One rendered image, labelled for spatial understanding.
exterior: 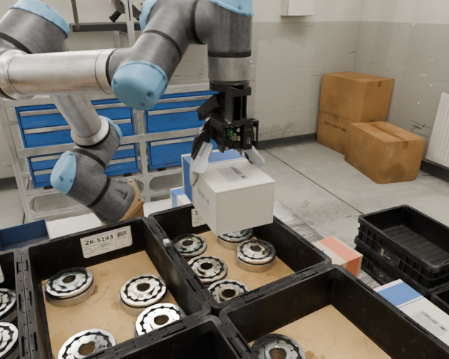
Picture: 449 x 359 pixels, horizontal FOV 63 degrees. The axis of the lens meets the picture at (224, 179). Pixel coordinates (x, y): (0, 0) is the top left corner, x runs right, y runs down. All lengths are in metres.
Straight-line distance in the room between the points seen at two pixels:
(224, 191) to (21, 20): 0.56
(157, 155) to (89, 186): 1.70
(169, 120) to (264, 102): 1.55
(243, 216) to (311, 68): 3.69
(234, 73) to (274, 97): 3.48
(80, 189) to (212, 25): 0.70
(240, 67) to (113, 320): 0.58
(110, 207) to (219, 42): 0.71
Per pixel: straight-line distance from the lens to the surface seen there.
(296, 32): 4.14
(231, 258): 1.00
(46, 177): 2.80
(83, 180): 1.16
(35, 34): 0.92
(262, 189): 0.68
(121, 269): 0.99
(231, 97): 0.62
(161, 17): 0.66
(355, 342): 0.84
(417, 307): 1.03
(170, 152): 2.85
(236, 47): 0.63
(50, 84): 0.73
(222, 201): 0.65
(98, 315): 0.89
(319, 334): 0.83
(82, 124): 1.12
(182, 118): 2.80
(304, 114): 4.38
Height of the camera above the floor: 1.43
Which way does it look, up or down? 25 degrees down
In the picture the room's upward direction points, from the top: straight up
